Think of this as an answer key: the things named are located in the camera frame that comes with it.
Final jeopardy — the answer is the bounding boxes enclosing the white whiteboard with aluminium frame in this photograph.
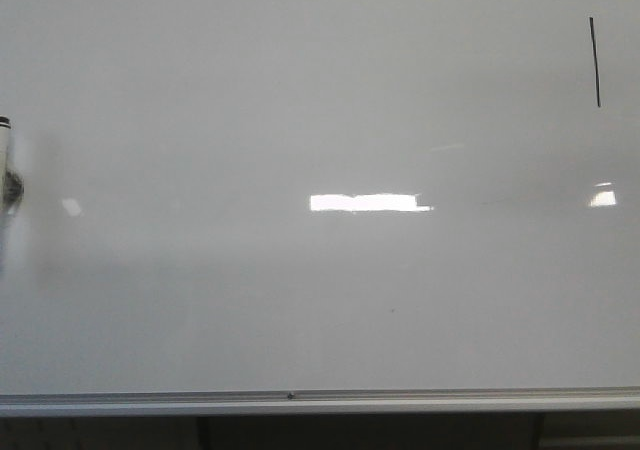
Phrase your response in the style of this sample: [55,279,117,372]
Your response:
[1,0,639,417]

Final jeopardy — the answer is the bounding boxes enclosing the white black whiteboard marker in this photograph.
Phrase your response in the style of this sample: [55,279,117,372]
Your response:
[1,115,24,269]

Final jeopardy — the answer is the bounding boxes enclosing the black drawn marker stroke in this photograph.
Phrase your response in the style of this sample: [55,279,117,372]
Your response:
[588,16,602,108]

